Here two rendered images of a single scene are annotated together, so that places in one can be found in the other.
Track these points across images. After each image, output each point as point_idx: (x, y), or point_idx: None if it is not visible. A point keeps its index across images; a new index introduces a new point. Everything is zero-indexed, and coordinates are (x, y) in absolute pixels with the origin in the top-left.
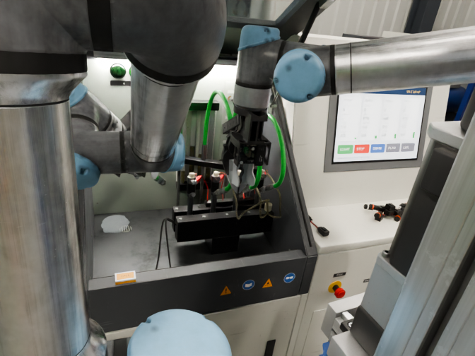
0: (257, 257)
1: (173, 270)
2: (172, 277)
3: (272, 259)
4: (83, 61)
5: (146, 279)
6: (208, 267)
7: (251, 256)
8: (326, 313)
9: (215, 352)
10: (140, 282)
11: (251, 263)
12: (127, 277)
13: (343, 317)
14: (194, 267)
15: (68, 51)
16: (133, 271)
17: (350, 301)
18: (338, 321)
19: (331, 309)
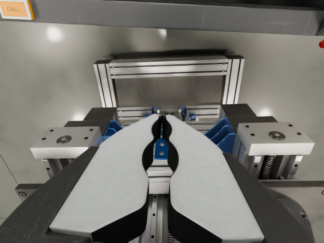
0: (235, 13)
1: (89, 9)
2: (88, 24)
3: (255, 26)
4: None
5: (49, 18)
6: (145, 16)
7: (227, 4)
8: (246, 137)
9: None
10: (42, 22)
11: (216, 25)
12: (18, 14)
13: (252, 157)
14: (122, 9)
15: None
16: (23, 1)
17: (276, 148)
18: (245, 155)
19: (249, 147)
